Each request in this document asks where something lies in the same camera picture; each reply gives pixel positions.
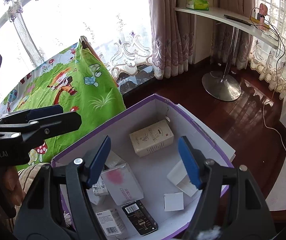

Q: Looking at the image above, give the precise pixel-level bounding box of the white plastic case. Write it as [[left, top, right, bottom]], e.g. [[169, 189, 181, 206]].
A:
[[167, 160, 198, 197]]

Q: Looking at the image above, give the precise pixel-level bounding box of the white lace sheer curtain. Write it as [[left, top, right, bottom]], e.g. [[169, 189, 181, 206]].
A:
[[0, 0, 156, 81]]

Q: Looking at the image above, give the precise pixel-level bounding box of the green cartoon bed sheet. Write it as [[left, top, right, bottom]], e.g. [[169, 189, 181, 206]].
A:
[[0, 36, 126, 170]]

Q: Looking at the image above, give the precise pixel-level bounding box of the black remote on table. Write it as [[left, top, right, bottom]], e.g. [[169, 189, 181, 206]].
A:
[[224, 15, 251, 26]]

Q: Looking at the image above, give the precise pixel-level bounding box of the green tissue pack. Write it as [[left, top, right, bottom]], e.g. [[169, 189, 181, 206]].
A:
[[186, 0, 209, 10]]

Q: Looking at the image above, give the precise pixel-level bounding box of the pink figurine on table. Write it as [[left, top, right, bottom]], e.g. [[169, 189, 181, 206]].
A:
[[257, 3, 268, 30]]

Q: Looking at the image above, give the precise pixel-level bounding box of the plain white tall box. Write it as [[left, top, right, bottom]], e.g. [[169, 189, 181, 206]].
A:
[[105, 150, 125, 168]]

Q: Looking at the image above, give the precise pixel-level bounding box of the white barcode small box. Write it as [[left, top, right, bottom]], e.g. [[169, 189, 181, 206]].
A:
[[87, 189, 106, 205]]

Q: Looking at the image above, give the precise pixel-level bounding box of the white box pink stain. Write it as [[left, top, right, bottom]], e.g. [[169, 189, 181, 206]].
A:
[[101, 163, 144, 206]]

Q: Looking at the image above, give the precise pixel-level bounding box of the person's left hand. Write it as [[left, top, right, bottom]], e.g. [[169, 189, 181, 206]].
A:
[[0, 166, 25, 219]]

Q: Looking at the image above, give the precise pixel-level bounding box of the mauve floral curtain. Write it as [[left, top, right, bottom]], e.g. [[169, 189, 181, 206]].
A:
[[149, 0, 255, 79]]

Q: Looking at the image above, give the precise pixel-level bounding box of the small grey cube box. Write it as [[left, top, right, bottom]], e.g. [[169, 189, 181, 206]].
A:
[[163, 192, 184, 212]]

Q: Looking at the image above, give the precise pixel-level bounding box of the striped beige cushion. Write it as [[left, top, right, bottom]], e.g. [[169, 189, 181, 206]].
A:
[[15, 162, 74, 230]]

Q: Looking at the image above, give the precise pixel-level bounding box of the white green patterned box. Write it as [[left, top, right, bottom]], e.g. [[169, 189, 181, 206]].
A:
[[92, 177, 109, 196]]

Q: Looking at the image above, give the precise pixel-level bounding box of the white charging cable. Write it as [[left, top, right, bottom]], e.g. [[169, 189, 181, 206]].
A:
[[261, 87, 286, 155]]

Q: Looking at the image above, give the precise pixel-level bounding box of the purple cardboard storage box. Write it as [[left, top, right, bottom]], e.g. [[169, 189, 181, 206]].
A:
[[51, 94, 235, 239]]

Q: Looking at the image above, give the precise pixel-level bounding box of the beige barcode carton box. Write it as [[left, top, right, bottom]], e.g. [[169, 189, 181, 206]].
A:
[[129, 120, 174, 158]]

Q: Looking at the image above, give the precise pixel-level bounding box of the black barcode box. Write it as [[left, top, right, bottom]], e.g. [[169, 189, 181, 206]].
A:
[[122, 200, 159, 236]]

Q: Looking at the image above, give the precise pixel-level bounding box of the white curved side table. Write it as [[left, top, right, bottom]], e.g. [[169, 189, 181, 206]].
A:
[[175, 7, 278, 102]]

